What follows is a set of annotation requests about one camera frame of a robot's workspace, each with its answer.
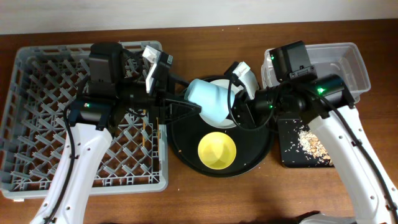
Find grey dishwasher rack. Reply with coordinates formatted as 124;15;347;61
1;44;169;202

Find grey round plate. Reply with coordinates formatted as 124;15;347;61
200;79;243;129

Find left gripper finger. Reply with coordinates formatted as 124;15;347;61
164;98;201;123
167;72;190;93

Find round black tray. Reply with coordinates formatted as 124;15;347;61
167;114;274;178

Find clear plastic bin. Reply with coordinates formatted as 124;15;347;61
261;40;371;103

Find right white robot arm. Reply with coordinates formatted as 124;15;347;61
225;41;397;223

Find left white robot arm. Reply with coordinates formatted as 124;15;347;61
32;42;201;223

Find black rectangular tray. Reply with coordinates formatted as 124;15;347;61
277;118;334;168

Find yellow bowl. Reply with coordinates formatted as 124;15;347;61
197;132;237;170

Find blue cup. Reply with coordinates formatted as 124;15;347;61
184;79;235;123

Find food scraps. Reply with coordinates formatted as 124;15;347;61
283;124;334;167

